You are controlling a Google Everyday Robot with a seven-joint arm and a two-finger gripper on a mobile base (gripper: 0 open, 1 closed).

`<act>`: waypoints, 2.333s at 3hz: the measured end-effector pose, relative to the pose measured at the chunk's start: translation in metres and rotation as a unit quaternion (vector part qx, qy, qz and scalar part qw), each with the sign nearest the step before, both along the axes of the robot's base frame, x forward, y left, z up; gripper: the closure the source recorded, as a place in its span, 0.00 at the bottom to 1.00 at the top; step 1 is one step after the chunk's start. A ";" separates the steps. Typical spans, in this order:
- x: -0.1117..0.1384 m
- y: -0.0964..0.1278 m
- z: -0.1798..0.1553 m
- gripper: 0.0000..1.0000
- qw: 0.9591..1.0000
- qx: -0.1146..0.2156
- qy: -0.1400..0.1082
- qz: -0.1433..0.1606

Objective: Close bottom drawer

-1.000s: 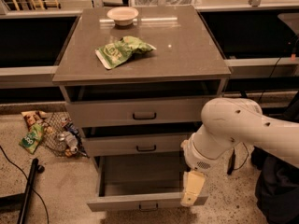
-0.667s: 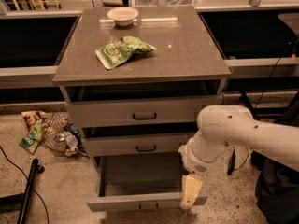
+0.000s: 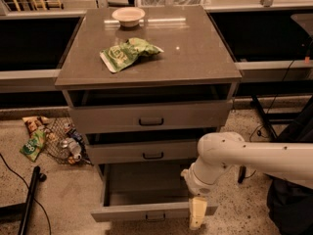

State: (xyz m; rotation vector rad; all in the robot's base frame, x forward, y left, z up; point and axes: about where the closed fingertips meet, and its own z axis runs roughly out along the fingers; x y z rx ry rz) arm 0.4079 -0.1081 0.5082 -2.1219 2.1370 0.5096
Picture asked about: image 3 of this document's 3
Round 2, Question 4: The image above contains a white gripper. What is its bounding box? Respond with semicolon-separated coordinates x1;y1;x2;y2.
181;162;217;230

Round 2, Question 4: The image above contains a grey bottom drawer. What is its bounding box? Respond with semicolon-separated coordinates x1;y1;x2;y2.
90;159;219;223

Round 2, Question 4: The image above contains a grey drawer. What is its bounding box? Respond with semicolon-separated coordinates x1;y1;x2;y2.
69;83;231;134
90;159;219;223
85;127;218;165

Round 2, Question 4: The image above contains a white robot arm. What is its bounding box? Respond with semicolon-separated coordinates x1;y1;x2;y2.
181;132;313;235

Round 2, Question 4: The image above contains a grey middle drawer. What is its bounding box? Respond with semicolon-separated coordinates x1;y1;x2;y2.
85;127;218;165

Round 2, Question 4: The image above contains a grey top drawer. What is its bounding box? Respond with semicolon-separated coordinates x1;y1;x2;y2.
69;83;231;134

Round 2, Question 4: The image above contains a grey drawer cabinet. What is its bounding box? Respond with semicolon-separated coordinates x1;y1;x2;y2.
54;5;243;181

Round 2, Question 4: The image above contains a black power adapter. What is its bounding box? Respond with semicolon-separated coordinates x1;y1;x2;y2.
238;165;246;184

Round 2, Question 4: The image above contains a black cloth cover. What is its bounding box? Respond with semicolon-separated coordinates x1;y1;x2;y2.
266;95;313;235

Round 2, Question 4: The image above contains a plastic bottle in basket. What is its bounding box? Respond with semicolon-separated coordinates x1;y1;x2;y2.
60;138;82;162

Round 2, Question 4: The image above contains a green chip bag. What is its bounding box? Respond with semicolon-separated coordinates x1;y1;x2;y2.
100;37;163;73

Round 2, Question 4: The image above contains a green snack bag on floor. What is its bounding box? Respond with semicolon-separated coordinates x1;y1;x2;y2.
20;129;46;162

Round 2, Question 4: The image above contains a black stand leg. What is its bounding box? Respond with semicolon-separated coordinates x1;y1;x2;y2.
0;166;43;235

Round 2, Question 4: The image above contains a brown snack bag on floor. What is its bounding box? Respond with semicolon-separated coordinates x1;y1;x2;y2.
22;116;50;134

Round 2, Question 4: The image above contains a white bowl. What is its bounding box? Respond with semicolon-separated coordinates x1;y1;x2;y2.
112;7;146;27

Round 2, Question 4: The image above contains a wire mesh basket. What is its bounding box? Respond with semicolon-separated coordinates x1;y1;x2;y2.
44;117;91;165

